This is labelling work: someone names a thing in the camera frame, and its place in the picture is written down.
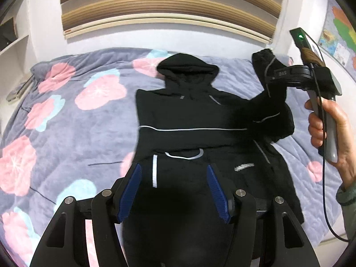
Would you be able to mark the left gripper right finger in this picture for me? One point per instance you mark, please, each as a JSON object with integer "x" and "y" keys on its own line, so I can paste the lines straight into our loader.
{"x": 267, "y": 228}

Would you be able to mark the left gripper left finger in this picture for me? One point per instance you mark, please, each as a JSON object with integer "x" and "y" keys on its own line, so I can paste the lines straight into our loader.
{"x": 64, "y": 241}

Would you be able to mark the black hooded jacket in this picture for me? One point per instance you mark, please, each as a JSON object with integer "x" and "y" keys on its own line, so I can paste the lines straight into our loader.
{"x": 183, "y": 128}

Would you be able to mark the person's right hand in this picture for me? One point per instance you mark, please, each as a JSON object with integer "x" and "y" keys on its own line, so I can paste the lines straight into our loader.
{"x": 345, "y": 135}

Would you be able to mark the world map poster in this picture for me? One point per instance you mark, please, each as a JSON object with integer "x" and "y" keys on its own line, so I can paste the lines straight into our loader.
{"x": 338, "y": 37}

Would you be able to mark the green right sleeve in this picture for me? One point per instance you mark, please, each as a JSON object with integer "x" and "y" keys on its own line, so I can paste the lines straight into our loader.
{"x": 346, "y": 197}

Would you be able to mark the wooden slatted headboard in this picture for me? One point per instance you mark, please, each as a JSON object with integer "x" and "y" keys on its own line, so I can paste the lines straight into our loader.
{"x": 255, "y": 19}

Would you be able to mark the grey floral bed blanket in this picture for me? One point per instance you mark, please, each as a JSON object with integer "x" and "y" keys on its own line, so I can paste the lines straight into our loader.
{"x": 76, "y": 132}

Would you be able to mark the stacked books on shelf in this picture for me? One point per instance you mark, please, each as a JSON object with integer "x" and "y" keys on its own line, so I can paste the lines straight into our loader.
{"x": 20, "y": 89}

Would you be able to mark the white bookshelf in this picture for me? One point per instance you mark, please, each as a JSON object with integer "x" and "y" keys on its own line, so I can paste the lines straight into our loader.
{"x": 17, "y": 57}

